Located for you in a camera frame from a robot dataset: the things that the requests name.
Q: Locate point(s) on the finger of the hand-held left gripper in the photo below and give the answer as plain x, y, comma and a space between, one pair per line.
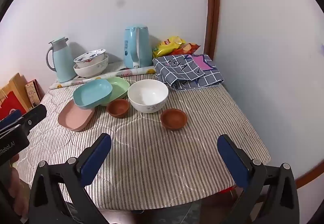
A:
34, 116

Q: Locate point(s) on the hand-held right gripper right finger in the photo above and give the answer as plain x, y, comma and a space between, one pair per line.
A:
232, 160

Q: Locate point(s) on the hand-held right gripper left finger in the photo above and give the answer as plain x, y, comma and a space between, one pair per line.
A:
96, 157

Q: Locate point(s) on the small brown bowl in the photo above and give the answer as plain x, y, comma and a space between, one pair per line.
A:
174, 119
118, 109

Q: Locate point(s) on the green plate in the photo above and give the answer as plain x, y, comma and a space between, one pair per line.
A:
119, 87

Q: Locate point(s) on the white bowl with grey pattern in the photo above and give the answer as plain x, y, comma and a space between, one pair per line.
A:
148, 96

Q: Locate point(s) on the patterned gift box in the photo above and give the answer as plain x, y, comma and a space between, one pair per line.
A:
33, 92

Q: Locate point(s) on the red box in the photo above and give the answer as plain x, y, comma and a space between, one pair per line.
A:
11, 105

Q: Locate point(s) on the wooden cutting board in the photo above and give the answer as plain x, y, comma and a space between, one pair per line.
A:
16, 85

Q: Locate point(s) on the pink plate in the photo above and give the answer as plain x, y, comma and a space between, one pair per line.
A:
73, 117

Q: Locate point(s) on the striped tablecloth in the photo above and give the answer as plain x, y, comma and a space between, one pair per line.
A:
157, 158

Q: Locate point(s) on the light blue thermos jug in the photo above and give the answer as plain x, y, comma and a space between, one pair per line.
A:
63, 62

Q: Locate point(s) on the blue plate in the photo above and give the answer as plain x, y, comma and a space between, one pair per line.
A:
92, 92

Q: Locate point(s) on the large white bowl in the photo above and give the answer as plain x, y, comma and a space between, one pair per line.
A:
91, 71

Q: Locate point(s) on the blue patterned porcelain bowl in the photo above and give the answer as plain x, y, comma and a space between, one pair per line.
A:
87, 60

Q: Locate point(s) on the brown wooden baseboard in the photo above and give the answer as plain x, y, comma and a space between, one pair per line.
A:
310, 176

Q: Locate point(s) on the fruit print table cover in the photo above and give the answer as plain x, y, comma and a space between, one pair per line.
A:
116, 72

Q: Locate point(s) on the grey checked cloth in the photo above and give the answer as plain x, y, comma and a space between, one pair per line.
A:
177, 72

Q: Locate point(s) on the light blue electric kettle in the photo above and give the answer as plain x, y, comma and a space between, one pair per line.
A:
133, 47

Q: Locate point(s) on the red snack bag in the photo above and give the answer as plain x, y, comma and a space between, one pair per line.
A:
188, 48

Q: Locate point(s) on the yellow snack bag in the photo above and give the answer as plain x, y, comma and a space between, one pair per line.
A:
168, 45

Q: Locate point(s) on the brown wooden door frame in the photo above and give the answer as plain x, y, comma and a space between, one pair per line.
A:
212, 11

